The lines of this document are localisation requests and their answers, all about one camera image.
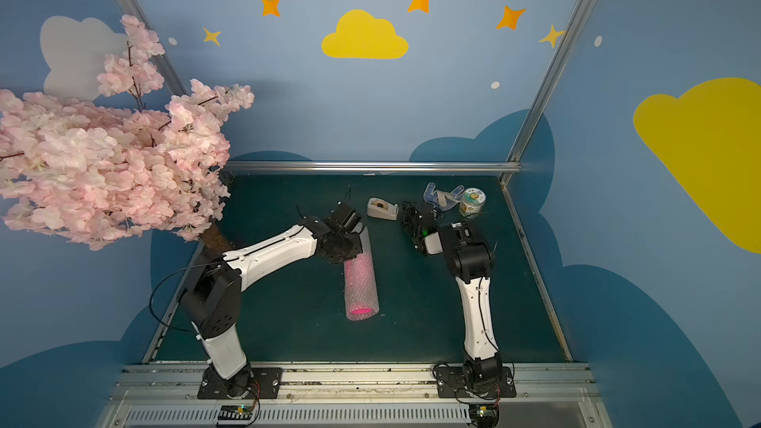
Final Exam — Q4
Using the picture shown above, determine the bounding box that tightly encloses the green label tape roll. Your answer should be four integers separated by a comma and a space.
459, 187, 487, 217

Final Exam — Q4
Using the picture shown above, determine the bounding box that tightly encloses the pink cherry blossom tree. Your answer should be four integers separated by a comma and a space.
1, 15, 255, 251

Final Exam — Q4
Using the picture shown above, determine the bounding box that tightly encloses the controller board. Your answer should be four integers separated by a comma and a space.
215, 405, 254, 427
469, 404, 501, 428

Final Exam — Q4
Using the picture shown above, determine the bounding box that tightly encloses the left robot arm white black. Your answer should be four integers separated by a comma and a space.
178, 202, 364, 400

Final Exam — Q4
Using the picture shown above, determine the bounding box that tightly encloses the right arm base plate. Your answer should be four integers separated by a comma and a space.
431, 364, 517, 400

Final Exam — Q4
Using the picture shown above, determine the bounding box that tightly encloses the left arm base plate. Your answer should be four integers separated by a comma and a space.
197, 367, 283, 400

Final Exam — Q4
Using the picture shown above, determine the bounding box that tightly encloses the pink plastic wine glass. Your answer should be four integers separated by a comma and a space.
345, 260, 378, 320

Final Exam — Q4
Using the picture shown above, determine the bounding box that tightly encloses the left controller board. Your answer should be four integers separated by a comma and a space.
215, 405, 254, 427

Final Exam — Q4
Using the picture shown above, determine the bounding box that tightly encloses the bubble wrap sheet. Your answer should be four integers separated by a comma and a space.
344, 227, 380, 321

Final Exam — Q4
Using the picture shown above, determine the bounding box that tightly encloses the blue white work glove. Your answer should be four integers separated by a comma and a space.
423, 182, 465, 212

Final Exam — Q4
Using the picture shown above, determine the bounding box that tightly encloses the beige tape dispenser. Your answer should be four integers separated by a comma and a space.
367, 197, 400, 221

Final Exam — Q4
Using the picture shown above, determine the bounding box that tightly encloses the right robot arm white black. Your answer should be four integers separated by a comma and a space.
400, 201, 505, 396

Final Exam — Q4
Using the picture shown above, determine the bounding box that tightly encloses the right controller board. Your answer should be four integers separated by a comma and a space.
469, 404, 501, 428

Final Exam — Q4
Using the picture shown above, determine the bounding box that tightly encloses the aluminium rail frame front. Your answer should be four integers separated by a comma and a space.
96, 363, 612, 427

